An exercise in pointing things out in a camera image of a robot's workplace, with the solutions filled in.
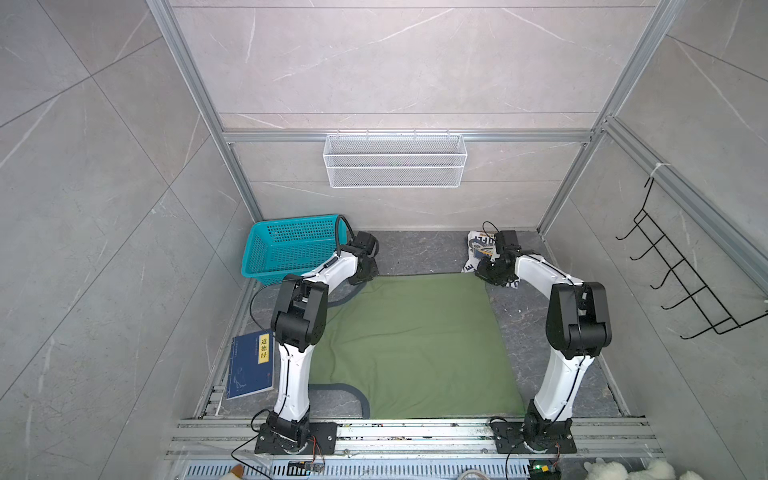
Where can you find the white tank top navy trim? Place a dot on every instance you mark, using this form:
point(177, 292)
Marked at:
point(482, 255)

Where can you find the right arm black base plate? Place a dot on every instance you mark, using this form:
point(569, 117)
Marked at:
point(520, 438)

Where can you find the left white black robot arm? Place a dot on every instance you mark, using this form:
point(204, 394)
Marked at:
point(298, 323)

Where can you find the white wire mesh shelf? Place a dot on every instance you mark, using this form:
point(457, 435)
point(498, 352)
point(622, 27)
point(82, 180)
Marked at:
point(359, 161)

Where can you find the black wire hook rack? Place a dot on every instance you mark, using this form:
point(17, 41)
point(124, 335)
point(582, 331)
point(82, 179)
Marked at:
point(717, 318)

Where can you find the green camouflage tank top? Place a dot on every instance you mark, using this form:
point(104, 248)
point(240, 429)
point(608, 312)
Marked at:
point(422, 346)

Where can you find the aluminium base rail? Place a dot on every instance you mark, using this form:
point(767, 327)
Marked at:
point(402, 449)

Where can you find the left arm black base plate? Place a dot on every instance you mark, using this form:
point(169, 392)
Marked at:
point(306, 439)

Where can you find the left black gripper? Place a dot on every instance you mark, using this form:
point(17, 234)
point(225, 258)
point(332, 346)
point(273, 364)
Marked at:
point(375, 270)

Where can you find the blue book yellow label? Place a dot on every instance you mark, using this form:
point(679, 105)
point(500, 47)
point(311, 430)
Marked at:
point(251, 364)

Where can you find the white plush toy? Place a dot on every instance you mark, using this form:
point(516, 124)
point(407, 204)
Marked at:
point(656, 469)

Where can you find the teal plastic basket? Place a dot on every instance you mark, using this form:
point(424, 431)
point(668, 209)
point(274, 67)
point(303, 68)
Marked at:
point(277, 248)

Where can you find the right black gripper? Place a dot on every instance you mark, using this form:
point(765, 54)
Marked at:
point(482, 272)

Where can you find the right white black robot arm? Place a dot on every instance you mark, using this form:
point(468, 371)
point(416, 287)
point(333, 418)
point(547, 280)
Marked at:
point(577, 328)

